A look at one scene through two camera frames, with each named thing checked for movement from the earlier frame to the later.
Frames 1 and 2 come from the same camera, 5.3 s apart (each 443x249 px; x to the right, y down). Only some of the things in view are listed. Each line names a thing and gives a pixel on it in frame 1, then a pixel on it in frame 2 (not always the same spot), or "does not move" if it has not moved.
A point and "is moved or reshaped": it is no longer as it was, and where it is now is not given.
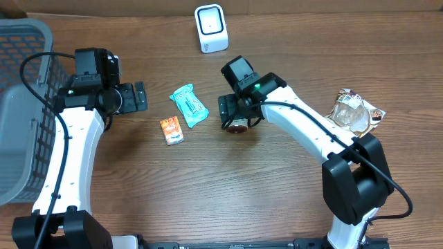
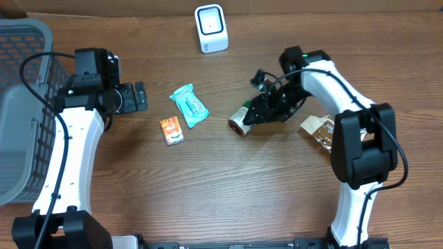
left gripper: [130, 106] does not move
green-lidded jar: [238, 126] is moved or reshaped
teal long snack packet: [193, 108] does not move
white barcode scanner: [211, 28] does not move
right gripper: [230, 110] -> [263, 104]
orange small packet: [172, 131] does not move
